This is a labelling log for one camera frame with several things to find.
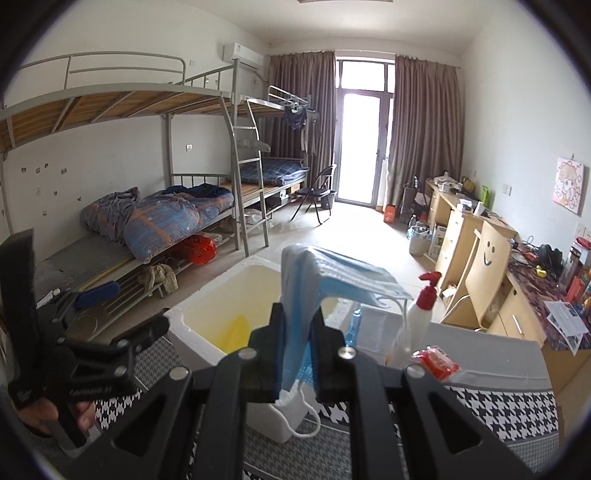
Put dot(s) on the wooden desk row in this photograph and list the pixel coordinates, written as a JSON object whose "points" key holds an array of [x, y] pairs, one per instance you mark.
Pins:
{"points": [[512, 314]]}

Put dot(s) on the red bag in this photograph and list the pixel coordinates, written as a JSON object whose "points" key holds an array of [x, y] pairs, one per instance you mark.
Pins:
{"points": [[196, 251]]}

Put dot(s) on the dark waste bin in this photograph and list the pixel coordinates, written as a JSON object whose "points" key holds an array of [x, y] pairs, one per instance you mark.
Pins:
{"points": [[413, 198]]}

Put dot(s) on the wall poster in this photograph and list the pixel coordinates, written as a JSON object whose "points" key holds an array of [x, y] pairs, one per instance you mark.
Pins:
{"points": [[568, 187]]}

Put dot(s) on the white bucket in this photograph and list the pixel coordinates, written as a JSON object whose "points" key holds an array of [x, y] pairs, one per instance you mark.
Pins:
{"points": [[419, 242]]}

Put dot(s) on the blue plaid quilt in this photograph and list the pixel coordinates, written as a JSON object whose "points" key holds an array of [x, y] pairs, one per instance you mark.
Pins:
{"points": [[161, 217]]}

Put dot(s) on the row of bottles and boxes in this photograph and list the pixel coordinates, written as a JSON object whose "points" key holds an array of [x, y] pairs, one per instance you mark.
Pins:
{"points": [[579, 277]]}

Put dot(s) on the printed paper sheet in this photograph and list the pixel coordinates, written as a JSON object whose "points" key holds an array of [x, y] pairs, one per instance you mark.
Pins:
{"points": [[565, 321]]}

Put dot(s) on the black folding chair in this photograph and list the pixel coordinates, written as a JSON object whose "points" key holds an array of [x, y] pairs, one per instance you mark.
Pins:
{"points": [[314, 190]]}

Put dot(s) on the glass balcony door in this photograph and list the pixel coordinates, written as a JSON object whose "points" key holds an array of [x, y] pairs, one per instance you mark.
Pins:
{"points": [[360, 138]]}

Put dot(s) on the metal bunk bed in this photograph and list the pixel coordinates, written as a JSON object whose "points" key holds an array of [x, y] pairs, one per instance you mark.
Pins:
{"points": [[115, 99], [277, 108]]}

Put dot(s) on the wooden desk with drawers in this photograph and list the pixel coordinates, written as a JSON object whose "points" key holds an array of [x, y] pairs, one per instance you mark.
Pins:
{"points": [[455, 230]]}

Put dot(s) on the white air conditioner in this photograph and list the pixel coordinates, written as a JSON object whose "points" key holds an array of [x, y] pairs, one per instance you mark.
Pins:
{"points": [[240, 55]]}

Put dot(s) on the red packet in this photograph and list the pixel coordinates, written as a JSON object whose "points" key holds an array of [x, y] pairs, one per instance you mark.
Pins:
{"points": [[436, 362]]}

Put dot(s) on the small blue spray bottle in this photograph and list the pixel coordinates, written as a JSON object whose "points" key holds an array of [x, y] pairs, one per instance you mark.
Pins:
{"points": [[354, 325]]}

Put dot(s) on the brown curtain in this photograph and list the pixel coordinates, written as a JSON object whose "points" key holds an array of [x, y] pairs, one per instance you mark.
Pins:
{"points": [[295, 78], [425, 129]]}

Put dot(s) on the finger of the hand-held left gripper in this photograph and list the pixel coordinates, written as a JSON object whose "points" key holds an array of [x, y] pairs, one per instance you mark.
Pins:
{"points": [[97, 294], [124, 339]]}

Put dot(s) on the houndstooth tablecloth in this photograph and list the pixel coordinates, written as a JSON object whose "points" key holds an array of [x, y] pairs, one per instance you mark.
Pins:
{"points": [[498, 364]]}

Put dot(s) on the wooden chair smiley face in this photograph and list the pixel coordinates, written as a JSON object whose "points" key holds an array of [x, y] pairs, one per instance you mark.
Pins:
{"points": [[489, 249]]}

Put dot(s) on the blue mattress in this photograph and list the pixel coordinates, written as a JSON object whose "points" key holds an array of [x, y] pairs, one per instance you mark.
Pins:
{"points": [[272, 170]]}

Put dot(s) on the white spray bottle red trigger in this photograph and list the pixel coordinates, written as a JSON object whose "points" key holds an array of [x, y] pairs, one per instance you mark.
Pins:
{"points": [[420, 318]]}

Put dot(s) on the white foam box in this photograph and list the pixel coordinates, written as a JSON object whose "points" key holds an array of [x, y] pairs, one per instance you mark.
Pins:
{"points": [[207, 300]]}

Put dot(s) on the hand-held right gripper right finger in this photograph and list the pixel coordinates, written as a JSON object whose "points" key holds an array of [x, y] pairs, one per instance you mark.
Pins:
{"points": [[328, 364]]}

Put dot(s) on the person's left hand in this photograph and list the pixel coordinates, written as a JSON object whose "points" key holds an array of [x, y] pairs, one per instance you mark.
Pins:
{"points": [[39, 415]]}

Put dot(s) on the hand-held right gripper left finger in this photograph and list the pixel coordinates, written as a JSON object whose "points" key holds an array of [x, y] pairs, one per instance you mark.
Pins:
{"points": [[265, 364]]}

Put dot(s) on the stack of blue face masks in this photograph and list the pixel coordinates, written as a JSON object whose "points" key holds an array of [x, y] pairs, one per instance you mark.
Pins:
{"points": [[300, 295]]}

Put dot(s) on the hanging dark clothes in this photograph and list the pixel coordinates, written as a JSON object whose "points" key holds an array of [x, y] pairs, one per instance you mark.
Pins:
{"points": [[295, 117]]}

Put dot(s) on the orange box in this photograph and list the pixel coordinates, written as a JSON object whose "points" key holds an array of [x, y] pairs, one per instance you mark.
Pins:
{"points": [[390, 214]]}

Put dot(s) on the beige cloth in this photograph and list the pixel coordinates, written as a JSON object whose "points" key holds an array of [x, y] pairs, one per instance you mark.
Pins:
{"points": [[159, 277]]}

